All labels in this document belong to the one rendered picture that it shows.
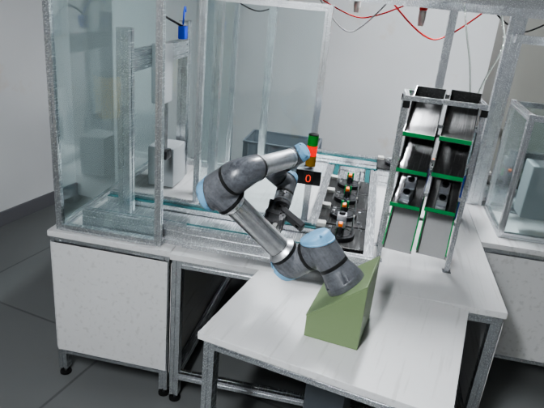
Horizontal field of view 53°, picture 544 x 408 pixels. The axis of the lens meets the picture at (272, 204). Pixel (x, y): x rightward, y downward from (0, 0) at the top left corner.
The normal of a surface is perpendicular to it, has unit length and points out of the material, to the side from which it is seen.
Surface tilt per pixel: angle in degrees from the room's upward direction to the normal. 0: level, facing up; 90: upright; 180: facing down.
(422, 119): 25
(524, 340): 90
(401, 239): 45
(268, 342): 0
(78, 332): 90
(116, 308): 90
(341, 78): 90
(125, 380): 0
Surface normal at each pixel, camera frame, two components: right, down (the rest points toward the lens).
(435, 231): -0.19, -0.43
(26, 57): 0.92, 0.22
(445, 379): 0.09, -0.92
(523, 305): -0.19, 0.35
